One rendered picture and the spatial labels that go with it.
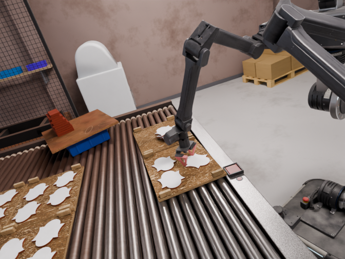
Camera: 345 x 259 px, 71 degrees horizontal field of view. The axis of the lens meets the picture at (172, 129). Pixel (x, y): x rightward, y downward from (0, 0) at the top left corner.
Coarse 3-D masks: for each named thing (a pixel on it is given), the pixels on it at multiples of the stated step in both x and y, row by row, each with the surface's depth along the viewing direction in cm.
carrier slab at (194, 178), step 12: (156, 156) 145; (168, 156) 142; (180, 168) 129; (192, 168) 126; (204, 168) 124; (216, 168) 122; (156, 180) 124; (192, 180) 118; (204, 180) 116; (156, 192) 116; (180, 192) 113
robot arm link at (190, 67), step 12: (204, 48) 90; (192, 60) 94; (204, 60) 92; (192, 72) 97; (192, 84) 102; (192, 96) 107; (180, 108) 112; (192, 108) 114; (180, 120) 118; (192, 120) 118
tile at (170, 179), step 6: (162, 174) 126; (168, 174) 125; (174, 174) 124; (162, 180) 122; (168, 180) 121; (174, 180) 120; (180, 180) 118; (162, 186) 118; (168, 186) 117; (174, 186) 116
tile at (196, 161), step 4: (188, 156) 135; (192, 156) 135; (196, 156) 134; (200, 156) 133; (204, 156) 132; (188, 160) 132; (192, 160) 131; (196, 160) 130; (200, 160) 129; (204, 160) 128; (208, 160) 128; (188, 164) 129; (192, 164) 128; (196, 164) 127; (200, 164) 126; (204, 164) 125
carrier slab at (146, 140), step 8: (168, 120) 188; (144, 128) 185; (152, 128) 181; (136, 136) 176; (144, 136) 173; (152, 136) 170; (144, 144) 162; (152, 144) 159; (160, 144) 157; (176, 144) 152
